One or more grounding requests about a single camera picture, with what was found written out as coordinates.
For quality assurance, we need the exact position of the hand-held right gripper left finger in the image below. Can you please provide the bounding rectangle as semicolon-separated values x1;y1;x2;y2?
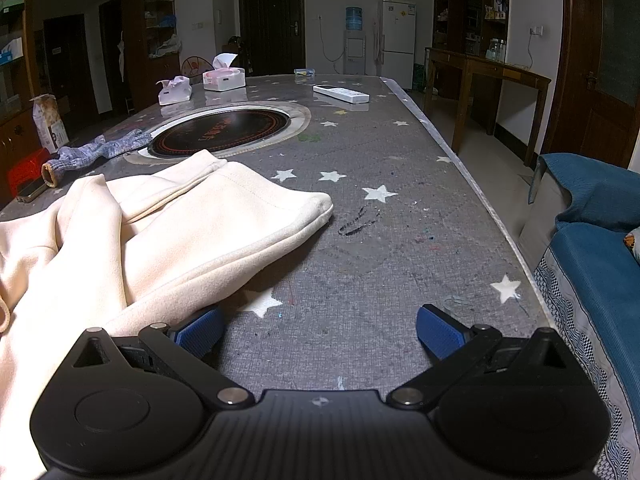
60;306;257;411

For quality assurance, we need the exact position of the blue sofa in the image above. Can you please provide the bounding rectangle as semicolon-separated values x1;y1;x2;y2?
520;152;640;480

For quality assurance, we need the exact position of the white water dispenser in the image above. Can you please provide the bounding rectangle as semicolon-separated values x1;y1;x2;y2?
343;30;368;76

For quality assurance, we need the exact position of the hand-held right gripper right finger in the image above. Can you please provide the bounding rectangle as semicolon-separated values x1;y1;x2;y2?
385;304;581;411

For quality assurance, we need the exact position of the white refrigerator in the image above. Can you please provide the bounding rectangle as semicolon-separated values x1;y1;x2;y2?
376;0;417;91

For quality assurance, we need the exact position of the white remote control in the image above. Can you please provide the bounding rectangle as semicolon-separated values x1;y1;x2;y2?
313;84;370;105

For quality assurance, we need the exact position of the tall wooden shelf cabinet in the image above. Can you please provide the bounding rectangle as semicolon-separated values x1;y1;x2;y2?
432;0;511;61

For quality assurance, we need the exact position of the narrow wooden shelf cabinet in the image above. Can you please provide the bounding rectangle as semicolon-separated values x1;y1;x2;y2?
122;0;182;111

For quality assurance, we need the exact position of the round black induction cooktop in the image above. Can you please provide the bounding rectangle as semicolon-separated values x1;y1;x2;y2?
122;101;312;167

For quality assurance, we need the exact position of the wooden door with glass panel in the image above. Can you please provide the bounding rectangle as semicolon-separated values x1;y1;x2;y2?
541;0;640;170

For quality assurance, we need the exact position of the cream fleece garment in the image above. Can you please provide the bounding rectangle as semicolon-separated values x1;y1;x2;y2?
0;149;334;480

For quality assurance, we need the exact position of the floor fan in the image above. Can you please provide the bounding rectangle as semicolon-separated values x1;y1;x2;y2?
181;56;211;78

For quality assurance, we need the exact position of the dark wooden desk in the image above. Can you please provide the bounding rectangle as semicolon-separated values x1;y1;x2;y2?
422;46;552;167

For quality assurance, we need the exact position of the pink white tissue box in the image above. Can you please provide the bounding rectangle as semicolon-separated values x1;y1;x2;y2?
202;53;246;92

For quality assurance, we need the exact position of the wooden cabinet with cupboard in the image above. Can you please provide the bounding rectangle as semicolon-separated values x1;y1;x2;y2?
0;0;51;161

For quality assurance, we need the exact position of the white paper bag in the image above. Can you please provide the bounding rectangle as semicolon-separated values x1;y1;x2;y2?
31;94;69;155

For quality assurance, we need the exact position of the grey star print tablecloth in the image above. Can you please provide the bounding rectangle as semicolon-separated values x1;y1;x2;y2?
0;74;553;406

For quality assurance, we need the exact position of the smartphone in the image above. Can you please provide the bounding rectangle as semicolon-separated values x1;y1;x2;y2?
16;180;51;204

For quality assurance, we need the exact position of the red plastic stool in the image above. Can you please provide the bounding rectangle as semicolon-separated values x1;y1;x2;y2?
7;147;51;196

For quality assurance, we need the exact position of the small white tissue pack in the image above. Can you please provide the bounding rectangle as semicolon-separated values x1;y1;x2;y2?
156;76;193;106

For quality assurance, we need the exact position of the dark entrance door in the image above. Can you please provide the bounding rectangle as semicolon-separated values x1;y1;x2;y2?
237;0;306;77

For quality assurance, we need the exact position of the butterfly print cloth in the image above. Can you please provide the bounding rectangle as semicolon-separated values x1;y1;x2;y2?
624;226;640;265

